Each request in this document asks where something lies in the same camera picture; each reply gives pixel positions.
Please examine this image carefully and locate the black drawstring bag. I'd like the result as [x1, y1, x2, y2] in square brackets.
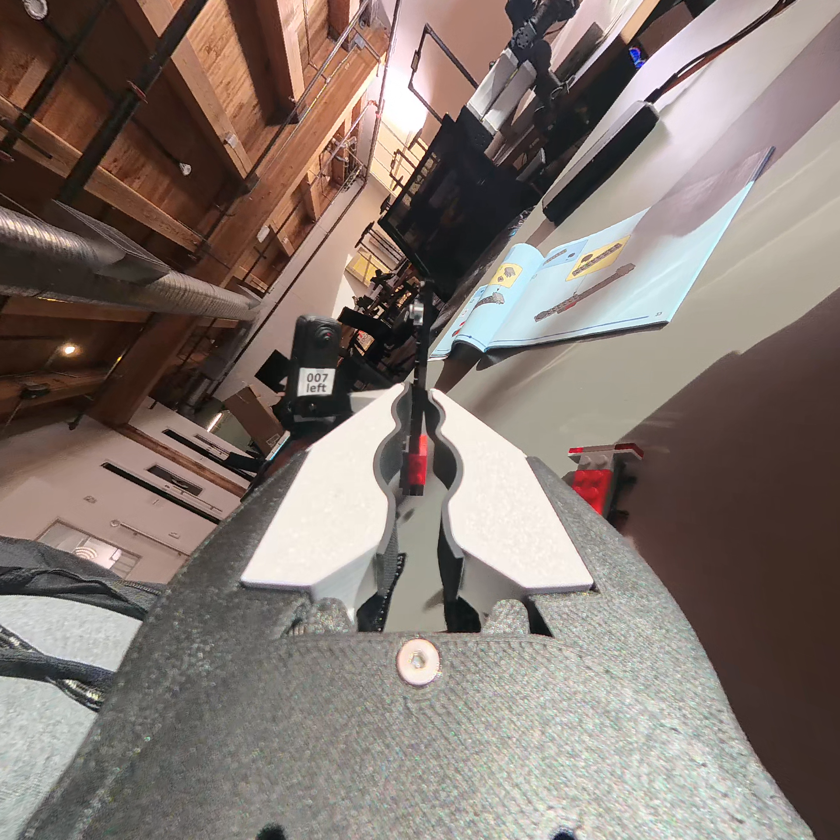
[0, 535, 165, 713]

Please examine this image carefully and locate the small red brick assembly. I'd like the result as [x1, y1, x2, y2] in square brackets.
[567, 443, 645, 519]

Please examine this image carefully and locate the light blue instruction booklet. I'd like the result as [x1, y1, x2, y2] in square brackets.
[430, 146, 777, 358]

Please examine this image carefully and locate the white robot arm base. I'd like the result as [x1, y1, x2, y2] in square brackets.
[467, 49, 540, 132]

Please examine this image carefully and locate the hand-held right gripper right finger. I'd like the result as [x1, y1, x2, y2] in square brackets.
[428, 387, 596, 616]

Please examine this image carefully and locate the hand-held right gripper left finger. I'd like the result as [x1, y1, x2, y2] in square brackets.
[240, 384, 416, 622]

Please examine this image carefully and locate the grey desk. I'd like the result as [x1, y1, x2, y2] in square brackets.
[427, 13, 840, 840]

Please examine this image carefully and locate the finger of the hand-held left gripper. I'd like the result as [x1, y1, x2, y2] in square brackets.
[338, 387, 401, 427]

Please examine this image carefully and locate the black wire rack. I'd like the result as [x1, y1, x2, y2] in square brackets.
[377, 105, 547, 304]

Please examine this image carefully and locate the silver ventilation duct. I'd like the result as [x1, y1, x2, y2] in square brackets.
[0, 206, 261, 322]

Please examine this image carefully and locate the black power strip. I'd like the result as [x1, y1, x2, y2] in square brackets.
[542, 100, 661, 228]

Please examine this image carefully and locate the power cable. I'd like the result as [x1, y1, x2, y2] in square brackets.
[646, 0, 798, 106]

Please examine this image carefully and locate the black toy brick beam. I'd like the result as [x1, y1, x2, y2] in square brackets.
[406, 279, 439, 501]

